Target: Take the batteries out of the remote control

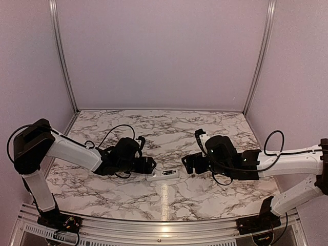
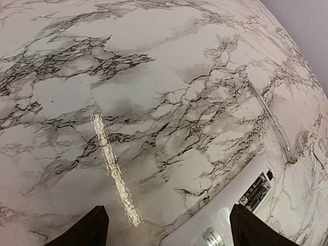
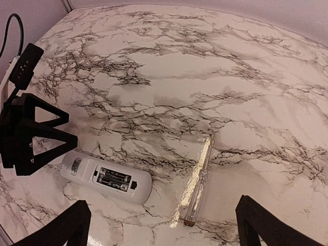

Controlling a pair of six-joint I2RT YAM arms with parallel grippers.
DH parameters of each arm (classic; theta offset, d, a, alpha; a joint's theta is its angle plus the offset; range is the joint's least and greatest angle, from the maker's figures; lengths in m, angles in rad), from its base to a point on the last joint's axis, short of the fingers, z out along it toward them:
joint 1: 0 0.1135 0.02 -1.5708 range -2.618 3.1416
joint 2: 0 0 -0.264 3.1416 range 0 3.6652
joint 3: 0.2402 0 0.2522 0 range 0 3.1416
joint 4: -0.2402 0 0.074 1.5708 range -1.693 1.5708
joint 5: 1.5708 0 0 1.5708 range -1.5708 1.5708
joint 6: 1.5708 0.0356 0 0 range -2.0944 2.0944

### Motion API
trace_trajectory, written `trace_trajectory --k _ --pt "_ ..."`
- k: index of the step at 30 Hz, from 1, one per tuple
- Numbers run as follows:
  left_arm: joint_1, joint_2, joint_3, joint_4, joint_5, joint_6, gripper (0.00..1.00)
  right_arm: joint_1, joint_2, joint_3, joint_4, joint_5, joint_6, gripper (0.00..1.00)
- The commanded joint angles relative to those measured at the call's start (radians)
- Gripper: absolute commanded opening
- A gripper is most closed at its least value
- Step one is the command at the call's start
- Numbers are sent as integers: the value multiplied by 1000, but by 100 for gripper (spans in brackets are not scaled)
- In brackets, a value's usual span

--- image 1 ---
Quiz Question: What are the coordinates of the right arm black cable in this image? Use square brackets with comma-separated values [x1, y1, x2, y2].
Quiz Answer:
[197, 130, 328, 187]

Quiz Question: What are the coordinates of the white remote control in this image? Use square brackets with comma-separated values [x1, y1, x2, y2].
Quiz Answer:
[146, 169, 179, 181]

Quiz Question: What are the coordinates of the aluminium frame post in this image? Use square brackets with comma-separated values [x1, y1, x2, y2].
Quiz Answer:
[49, 0, 79, 114]
[242, 0, 277, 117]

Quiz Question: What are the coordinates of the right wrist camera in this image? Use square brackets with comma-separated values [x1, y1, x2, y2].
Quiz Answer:
[194, 129, 209, 156]

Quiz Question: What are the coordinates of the left aluminium frame post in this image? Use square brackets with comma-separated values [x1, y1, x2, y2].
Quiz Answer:
[49, 0, 79, 114]

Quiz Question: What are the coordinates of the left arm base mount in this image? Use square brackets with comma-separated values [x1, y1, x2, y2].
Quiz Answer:
[37, 209, 82, 233]

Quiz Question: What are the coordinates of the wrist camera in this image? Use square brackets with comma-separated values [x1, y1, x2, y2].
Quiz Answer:
[194, 129, 209, 156]
[136, 136, 146, 157]

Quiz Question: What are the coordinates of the front aluminium rail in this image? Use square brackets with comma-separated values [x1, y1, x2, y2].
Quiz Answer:
[10, 203, 308, 246]

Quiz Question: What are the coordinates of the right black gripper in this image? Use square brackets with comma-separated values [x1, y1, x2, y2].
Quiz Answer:
[181, 152, 232, 178]

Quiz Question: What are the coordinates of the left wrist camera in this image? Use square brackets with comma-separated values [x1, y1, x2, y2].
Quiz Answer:
[136, 136, 146, 157]

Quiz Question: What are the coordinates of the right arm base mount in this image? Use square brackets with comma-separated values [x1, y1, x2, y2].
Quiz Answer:
[236, 196, 281, 235]

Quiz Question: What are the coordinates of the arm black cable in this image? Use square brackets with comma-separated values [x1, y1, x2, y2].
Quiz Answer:
[6, 124, 136, 179]
[197, 130, 328, 187]

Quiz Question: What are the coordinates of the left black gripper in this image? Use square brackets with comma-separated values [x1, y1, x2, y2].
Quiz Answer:
[118, 156, 157, 174]

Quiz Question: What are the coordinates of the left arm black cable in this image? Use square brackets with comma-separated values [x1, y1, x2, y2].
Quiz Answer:
[6, 124, 136, 179]

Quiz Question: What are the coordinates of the right aluminium frame post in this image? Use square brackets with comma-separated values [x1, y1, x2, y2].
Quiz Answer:
[242, 0, 277, 117]

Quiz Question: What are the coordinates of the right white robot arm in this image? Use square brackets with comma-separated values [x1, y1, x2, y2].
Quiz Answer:
[181, 135, 327, 230]

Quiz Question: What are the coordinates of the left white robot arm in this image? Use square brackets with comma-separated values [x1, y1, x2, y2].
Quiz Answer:
[6, 118, 156, 228]

